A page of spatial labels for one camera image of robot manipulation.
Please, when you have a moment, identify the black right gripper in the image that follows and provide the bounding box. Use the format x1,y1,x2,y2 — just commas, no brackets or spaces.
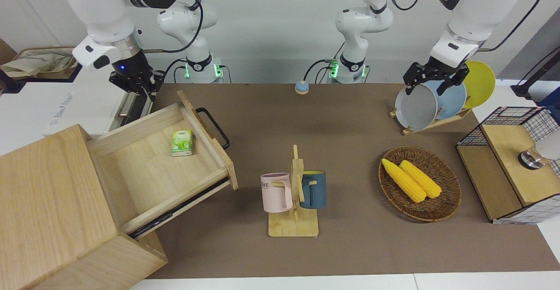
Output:
109,52,165,104

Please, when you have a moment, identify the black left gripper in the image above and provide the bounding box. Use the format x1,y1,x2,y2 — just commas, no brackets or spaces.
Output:
402,56,470,96

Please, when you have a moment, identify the light wooden drawer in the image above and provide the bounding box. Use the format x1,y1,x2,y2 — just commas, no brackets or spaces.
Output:
85,90,239,241

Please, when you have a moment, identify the light blue plate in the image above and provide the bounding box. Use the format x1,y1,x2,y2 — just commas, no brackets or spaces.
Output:
425,79,468,120

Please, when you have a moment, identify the grey plate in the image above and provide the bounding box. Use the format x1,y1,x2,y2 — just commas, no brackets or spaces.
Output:
395,82,439,132

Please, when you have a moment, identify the yellow plate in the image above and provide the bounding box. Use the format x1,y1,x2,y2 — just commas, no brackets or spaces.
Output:
462,60,497,109

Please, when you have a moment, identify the wooden plate rack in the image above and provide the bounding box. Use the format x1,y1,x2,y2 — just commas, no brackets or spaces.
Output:
389,106,474,136

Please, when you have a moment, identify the green tissue pack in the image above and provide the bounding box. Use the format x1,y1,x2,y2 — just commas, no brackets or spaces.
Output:
170,129,195,157

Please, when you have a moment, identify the white box appliance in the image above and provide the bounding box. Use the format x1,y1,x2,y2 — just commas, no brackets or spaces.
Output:
0,65,154,156

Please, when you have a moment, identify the black stand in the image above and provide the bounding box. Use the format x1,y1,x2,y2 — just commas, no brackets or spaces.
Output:
511,49,560,98

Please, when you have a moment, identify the brown table mat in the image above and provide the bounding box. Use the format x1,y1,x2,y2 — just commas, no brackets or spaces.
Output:
143,82,560,280

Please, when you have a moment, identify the yellow corn cob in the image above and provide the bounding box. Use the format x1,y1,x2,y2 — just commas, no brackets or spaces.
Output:
399,160,443,199
381,158,427,203

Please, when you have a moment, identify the beige paper bag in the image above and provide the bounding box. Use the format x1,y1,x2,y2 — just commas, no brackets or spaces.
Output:
0,46,80,80

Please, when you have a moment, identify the brown wicker basket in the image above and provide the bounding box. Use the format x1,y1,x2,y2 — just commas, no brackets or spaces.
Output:
378,146,462,223

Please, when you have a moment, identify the silver base white lamp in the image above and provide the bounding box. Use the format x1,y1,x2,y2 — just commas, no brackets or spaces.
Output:
518,129,560,170

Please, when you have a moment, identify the light wooden cabinet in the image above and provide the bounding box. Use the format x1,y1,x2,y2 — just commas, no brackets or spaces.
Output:
0,124,169,290

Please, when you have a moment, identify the dark blue mug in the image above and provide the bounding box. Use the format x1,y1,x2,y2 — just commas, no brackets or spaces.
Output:
299,170,327,210

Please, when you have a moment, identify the pink mug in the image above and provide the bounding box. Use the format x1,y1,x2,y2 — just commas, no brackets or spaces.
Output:
260,172,293,213

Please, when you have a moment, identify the wooden mug rack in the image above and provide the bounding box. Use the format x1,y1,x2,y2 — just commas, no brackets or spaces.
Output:
267,144,319,238

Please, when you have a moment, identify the black metal drawer handle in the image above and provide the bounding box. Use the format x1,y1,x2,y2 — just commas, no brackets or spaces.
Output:
195,107,231,150

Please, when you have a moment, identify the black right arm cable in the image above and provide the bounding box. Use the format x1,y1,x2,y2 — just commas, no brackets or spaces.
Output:
117,0,205,55

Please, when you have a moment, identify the wire and wood shelf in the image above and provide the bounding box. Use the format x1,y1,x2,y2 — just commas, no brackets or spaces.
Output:
455,106,560,225

